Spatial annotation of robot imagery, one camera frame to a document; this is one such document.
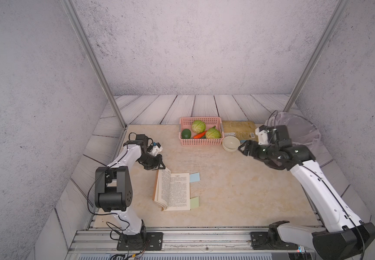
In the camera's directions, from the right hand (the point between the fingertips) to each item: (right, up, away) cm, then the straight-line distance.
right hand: (244, 149), depth 73 cm
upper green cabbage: (-19, +13, +38) cm, 44 cm away
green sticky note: (-23, -28, +9) cm, 37 cm away
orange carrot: (-19, +6, +38) cm, 42 cm away
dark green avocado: (-28, +8, +37) cm, 47 cm away
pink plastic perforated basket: (-28, +16, +45) cm, 56 cm away
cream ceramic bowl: (+1, +1, +32) cm, 32 cm away
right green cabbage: (-10, +8, +33) cm, 36 cm away
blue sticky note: (-23, -18, +20) cm, 35 cm away
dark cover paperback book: (-34, -23, +14) cm, 44 cm away
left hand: (-38, -10, +16) cm, 43 cm away
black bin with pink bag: (+36, +8, +15) cm, 40 cm away
